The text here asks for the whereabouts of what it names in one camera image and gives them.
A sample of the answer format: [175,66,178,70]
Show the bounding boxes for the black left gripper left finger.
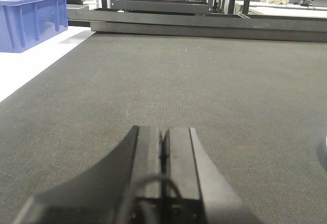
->
[14,126,162,223]

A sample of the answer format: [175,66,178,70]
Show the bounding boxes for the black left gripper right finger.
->
[165,127,262,223]

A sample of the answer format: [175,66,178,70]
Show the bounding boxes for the dark grey table mat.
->
[1,33,326,223]

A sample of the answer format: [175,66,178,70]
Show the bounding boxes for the blue plastic crate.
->
[1,0,68,53]

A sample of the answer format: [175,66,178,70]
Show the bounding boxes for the black metal shelf frame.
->
[67,0,326,42]

